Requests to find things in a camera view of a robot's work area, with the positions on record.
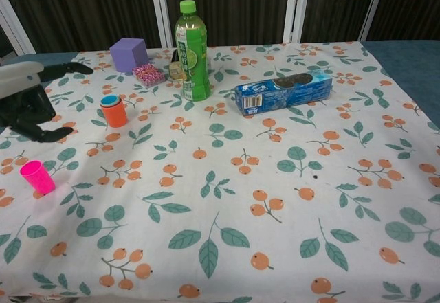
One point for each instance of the orange plastic cup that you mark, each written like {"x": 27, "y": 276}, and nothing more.
{"x": 115, "y": 117}

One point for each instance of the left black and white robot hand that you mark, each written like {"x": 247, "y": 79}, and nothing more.
{"x": 24, "y": 107}

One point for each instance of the floral print tablecloth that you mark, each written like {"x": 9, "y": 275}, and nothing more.
{"x": 223, "y": 186}

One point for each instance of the gold round tin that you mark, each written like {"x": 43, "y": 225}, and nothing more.
{"x": 176, "y": 70}

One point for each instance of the dark folding screen panel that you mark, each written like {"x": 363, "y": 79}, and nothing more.
{"x": 233, "y": 7}
{"x": 86, "y": 7}
{"x": 337, "y": 7}
{"x": 412, "y": 7}

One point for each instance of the pink patterned small box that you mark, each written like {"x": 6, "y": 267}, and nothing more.
{"x": 148, "y": 73}

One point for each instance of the green tea bottle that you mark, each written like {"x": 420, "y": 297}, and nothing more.
{"x": 193, "y": 66}

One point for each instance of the pink plastic cup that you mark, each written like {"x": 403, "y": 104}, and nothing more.
{"x": 38, "y": 179}

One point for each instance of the blue cookie box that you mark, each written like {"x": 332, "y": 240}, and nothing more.
{"x": 292, "y": 93}

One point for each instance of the light blue plastic cup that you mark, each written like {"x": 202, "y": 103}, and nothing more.
{"x": 108, "y": 100}

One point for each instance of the purple foam cube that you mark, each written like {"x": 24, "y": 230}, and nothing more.
{"x": 129, "y": 55}

